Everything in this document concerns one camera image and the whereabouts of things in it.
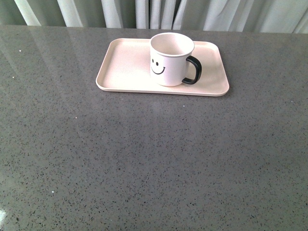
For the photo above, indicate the white smiley mug black handle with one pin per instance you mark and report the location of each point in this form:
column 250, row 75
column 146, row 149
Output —
column 171, row 60

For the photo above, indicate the cream rectangular tray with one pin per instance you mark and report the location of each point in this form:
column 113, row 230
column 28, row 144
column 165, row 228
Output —
column 126, row 68

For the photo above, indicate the grey white curtain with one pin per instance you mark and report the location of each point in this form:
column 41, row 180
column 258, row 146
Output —
column 274, row 16

